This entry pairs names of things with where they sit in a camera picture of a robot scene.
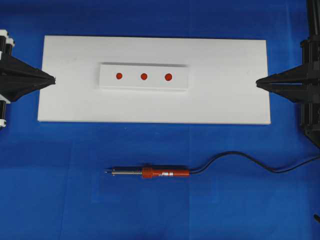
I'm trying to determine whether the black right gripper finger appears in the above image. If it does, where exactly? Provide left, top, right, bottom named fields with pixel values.
left=256, top=83, right=320, bottom=103
left=256, top=61, right=320, bottom=85

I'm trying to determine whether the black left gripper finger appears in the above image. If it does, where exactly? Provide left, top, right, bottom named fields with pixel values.
left=0, top=79, right=56, bottom=102
left=0, top=54, right=56, bottom=83

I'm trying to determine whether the black soldering iron cable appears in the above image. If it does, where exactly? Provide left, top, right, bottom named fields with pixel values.
left=188, top=150, right=320, bottom=174

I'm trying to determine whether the red-handled soldering iron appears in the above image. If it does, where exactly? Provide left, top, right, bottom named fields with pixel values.
left=104, top=167, right=190, bottom=179

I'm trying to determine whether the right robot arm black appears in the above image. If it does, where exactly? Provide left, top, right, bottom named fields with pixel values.
left=256, top=35, right=320, bottom=147

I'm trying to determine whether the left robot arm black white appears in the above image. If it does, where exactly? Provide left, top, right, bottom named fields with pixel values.
left=0, top=29, right=56, bottom=129

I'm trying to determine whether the large white foam board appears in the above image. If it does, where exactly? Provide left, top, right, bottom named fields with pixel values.
left=37, top=36, right=271, bottom=125

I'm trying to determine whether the blue table cloth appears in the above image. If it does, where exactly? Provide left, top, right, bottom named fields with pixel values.
left=0, top=0, right=320, bottom=240

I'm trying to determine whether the small white raised plate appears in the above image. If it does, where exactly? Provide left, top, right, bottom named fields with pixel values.
left=98, top=62, right=190, bottom=92

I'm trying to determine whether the black aluminium frame post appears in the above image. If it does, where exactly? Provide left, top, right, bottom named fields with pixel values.
left=306, top=0, right=320, bottom=37

